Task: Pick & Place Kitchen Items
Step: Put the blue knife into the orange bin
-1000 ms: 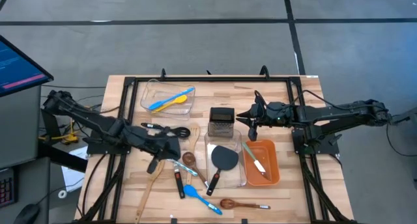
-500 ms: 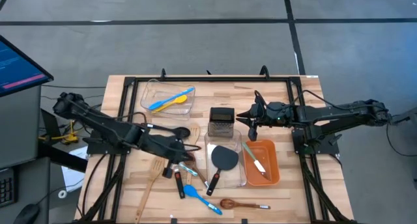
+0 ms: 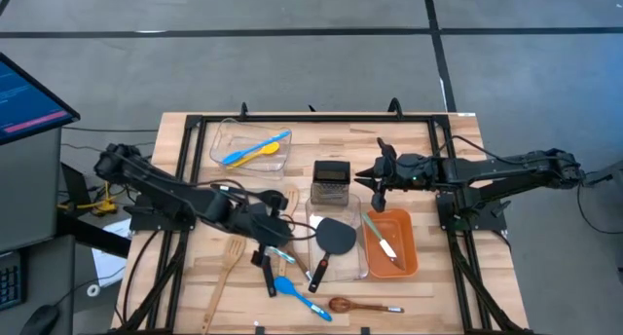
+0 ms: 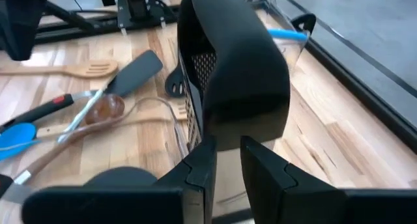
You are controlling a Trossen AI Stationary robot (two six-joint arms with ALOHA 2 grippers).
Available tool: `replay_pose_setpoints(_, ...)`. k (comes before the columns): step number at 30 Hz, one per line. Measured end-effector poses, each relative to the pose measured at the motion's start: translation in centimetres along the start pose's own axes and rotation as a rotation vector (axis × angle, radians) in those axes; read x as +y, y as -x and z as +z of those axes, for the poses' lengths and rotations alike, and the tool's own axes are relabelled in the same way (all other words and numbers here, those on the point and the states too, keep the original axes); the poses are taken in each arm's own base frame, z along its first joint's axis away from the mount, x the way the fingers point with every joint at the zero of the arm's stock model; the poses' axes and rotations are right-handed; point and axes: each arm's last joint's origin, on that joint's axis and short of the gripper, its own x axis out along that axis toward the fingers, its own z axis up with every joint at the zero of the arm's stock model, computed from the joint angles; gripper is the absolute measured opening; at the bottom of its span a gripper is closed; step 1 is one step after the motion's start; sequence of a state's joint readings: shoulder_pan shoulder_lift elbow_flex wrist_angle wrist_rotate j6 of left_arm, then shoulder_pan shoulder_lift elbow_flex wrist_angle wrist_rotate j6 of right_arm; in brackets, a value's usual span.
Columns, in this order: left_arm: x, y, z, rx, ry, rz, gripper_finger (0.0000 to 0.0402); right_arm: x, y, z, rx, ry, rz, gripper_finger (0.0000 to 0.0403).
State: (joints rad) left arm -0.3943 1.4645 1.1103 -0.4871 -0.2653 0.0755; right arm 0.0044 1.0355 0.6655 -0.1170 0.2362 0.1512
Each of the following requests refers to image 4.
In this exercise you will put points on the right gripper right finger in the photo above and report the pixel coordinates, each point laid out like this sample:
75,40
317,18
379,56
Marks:
277,191

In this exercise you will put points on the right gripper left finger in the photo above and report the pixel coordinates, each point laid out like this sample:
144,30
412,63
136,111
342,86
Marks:
198,172

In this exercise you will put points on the wooden slotted spatula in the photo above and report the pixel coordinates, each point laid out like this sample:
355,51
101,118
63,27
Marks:
153,120
81,71

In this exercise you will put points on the black slotted spoon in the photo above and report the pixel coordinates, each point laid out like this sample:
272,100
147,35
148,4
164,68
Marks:
172,84

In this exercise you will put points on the dark wooden spoon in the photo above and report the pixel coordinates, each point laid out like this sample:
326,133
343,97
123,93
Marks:
106,108

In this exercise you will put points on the square black turner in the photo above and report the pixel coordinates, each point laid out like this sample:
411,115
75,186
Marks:
137,71

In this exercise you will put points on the large blue silicone spoon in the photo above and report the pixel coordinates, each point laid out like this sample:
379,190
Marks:
286,34

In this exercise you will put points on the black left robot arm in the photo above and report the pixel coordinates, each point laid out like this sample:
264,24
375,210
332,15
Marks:
140,6

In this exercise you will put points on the clear plastic bin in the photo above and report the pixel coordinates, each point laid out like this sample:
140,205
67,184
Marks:
293,54
182,142

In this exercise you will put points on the black aluminium table frame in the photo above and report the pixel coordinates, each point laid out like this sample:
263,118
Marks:
391,116

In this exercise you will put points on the black frame clamp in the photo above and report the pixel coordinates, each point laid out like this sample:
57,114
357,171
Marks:
311,19

